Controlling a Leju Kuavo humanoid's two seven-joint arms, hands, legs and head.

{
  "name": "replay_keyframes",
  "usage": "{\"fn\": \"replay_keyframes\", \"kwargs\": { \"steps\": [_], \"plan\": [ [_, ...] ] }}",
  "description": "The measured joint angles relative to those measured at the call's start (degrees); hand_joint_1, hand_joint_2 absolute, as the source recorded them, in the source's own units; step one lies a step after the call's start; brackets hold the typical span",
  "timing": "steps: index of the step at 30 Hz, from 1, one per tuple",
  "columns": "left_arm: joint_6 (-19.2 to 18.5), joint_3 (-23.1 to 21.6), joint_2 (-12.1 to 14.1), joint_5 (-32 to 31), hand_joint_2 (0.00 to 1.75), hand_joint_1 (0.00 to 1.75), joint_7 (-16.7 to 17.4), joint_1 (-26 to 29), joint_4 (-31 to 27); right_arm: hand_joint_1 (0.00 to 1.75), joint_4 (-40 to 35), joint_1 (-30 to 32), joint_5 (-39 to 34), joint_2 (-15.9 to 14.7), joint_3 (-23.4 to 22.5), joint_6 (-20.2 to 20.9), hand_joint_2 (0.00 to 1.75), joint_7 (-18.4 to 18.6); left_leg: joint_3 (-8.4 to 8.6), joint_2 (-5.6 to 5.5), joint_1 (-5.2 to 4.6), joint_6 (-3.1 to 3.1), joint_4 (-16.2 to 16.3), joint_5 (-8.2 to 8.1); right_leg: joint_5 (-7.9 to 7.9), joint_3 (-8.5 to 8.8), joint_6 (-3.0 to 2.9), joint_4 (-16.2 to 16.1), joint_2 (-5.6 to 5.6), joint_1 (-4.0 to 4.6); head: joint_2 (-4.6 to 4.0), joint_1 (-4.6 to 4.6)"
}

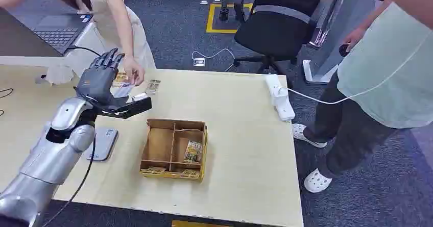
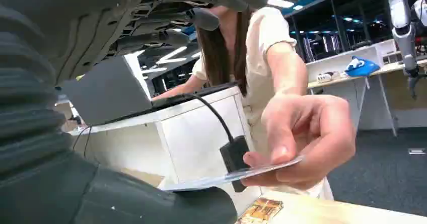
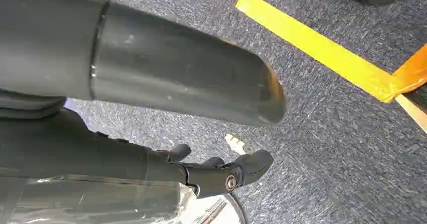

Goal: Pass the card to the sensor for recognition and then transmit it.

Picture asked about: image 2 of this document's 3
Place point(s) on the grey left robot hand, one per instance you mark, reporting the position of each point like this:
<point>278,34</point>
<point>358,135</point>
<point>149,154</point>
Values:
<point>83,22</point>

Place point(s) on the person's left hand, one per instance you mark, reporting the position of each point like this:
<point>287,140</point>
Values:
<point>320,132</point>

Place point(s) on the white plastic card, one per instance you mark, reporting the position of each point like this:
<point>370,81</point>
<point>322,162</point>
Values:
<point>217,179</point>

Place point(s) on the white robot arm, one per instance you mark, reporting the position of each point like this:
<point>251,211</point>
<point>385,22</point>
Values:
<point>403,32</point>

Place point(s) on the wooden top table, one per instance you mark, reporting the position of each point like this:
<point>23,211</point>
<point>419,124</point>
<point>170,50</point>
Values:
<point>340,95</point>

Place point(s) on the small white striped object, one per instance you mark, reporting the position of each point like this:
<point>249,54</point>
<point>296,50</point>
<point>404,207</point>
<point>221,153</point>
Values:
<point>325,77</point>

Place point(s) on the white shelf unit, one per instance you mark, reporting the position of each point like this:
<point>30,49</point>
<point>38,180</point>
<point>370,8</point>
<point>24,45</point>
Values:
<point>333,64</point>

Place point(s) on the grey laptop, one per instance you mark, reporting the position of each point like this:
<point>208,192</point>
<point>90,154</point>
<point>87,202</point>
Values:
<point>106,92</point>

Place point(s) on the blue bag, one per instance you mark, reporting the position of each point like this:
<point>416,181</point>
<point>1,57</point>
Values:
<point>363,69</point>

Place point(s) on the person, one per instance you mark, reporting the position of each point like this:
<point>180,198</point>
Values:
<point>263,65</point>

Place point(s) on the black power adapter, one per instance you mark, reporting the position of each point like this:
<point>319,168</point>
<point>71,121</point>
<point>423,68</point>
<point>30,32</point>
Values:
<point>233,155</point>

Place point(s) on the metal floor socket plate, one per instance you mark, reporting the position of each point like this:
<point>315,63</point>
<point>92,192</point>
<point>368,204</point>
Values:
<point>416,151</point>

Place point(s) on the brown printed card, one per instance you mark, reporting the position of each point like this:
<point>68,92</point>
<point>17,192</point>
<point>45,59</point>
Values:
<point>260,212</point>

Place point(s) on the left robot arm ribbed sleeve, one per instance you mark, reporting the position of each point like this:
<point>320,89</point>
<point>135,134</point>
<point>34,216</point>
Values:
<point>26,115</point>

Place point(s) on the white cabinet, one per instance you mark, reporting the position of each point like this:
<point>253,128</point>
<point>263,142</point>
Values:
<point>196,132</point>

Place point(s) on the ceiling light panel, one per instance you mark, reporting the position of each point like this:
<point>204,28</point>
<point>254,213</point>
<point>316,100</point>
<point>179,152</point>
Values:
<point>279,2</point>

